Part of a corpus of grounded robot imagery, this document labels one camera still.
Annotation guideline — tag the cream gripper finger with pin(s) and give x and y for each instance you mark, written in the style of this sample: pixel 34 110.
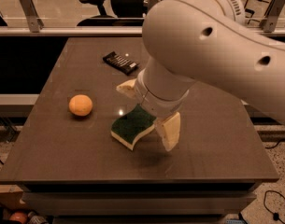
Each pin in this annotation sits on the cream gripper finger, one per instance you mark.
pixel 169 130
pixel 127 88

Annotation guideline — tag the green and yellow sponge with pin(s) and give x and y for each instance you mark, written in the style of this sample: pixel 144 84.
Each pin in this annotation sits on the green and yellow sponge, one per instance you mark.
pixel 131 127

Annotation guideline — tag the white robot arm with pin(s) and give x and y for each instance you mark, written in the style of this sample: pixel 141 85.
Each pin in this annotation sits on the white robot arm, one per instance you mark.
pixel 207 41

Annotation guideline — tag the orange fruit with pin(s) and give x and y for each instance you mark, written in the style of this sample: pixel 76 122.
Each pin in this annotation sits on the orange fruit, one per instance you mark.
pixel 80 105

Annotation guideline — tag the black office chair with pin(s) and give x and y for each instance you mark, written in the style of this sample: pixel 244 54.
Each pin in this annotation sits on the black office chair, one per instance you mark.
pixel 126 13

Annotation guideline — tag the red object under table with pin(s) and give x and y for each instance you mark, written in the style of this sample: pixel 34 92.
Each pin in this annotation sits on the red object under table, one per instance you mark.
pixel 20 217

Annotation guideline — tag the left metal railing bracket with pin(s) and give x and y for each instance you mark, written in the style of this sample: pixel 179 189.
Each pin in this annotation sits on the left metal railing bracket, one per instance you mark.
pixel 35 24

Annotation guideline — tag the horizontal metal rail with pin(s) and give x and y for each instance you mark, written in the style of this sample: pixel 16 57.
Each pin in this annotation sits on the horizontal metal rail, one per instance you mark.
pixel 124 31

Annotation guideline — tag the right metal railing bracket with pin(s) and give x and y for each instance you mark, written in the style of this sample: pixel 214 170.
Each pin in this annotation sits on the right metal railing bracket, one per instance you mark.
pixel 271 16

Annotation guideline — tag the yellow frame stool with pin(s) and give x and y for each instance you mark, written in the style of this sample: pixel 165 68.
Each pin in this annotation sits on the yellow frame stool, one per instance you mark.
pixel 255 11

